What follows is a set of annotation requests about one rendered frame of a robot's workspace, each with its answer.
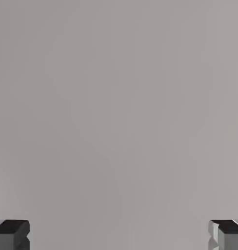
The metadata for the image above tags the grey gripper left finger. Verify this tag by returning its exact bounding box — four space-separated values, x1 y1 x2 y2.
0 219 31 250

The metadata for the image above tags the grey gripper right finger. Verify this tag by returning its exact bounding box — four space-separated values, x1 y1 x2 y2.
208 219 238 250

